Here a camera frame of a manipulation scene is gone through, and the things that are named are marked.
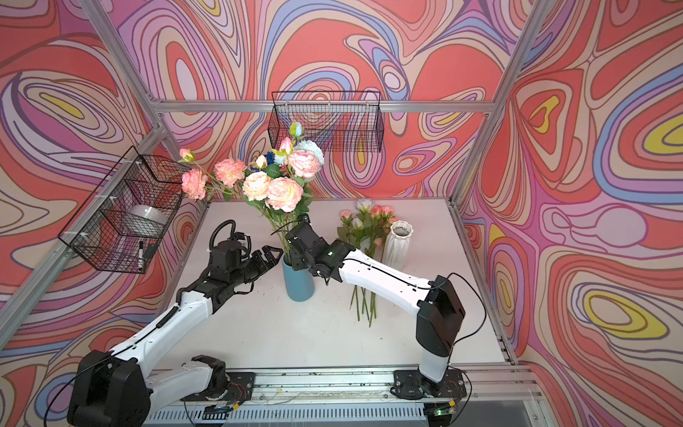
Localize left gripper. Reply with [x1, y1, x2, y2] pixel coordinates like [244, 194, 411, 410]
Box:
[228, 246, 284, 290]

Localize teal cylindrical vase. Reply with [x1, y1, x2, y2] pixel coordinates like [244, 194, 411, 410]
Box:
[283, 261, 315, 302]

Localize peach rose flower stem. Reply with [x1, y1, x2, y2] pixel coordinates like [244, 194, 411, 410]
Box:
[241, 172, 304, 266]

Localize pink peach rose stem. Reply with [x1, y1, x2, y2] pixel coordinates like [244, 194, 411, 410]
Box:
[274, 138, 323, 180]

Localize white ribbed vase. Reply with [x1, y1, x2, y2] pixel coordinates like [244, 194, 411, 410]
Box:
[382, 221, 414, 270]

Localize pink carnation flower stem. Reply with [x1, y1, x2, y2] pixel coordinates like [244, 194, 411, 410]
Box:
[179, 149, 248, 203]

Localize blue rose flower stem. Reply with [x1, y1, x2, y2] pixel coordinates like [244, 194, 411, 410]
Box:
[265, 151, 276, 165]

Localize white pale-blue flower stem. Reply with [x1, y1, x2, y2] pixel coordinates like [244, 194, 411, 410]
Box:
[289, 121, 325, 165]

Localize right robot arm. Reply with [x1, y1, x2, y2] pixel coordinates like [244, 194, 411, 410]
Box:
[286, 222, 465, 384]

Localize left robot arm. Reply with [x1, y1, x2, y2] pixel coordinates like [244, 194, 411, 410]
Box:
[67, 220, 284, 426]

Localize bunch of artificial flowers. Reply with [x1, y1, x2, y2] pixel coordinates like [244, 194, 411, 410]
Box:
[337, 199, 398, 327]

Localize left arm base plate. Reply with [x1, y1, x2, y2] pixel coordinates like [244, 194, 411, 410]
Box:
[197, 371, 256, 405]

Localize black wire basket back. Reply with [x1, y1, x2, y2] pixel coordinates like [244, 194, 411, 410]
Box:
[268, 89, 384, 153]

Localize black wire basket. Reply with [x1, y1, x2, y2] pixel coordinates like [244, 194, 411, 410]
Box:
[59, 148, 190, 274]
[268, 89, 384, 153]

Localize black wire basket left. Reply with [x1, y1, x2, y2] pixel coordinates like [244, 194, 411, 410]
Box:
[59, 148, 190, 274]

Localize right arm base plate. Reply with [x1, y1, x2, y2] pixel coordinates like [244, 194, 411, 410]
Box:
[390, 368, 468, 402]

